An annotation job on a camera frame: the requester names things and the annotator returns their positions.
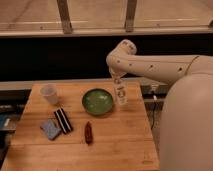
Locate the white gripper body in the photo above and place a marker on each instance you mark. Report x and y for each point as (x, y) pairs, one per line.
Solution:
(116, 74)

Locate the white lotion bottle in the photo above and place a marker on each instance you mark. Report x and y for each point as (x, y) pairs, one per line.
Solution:
(120, 91)

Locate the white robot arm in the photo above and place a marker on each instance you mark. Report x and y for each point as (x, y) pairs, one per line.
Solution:
(186, 129)

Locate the green ceramic bowl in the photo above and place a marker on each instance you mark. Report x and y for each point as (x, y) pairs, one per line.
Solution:
(97, 101)

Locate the dark red snack bar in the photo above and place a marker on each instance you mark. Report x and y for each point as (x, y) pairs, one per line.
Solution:
(88, 133)

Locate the clear plastic cup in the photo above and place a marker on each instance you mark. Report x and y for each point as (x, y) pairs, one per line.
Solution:
(49, 93)

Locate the black white striped box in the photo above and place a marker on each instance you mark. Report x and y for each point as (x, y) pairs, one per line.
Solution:
(63, 121)

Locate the blue sponge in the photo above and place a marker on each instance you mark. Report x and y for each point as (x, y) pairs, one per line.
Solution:
(50, 129)

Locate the right window frame post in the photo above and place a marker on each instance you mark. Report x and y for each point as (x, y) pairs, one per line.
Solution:
(130, 15)

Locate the window frame post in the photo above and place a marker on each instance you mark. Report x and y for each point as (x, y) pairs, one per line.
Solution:
(130, 15)
(64, 16)

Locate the left window frame post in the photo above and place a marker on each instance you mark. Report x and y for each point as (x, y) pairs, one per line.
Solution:
(64, 16)

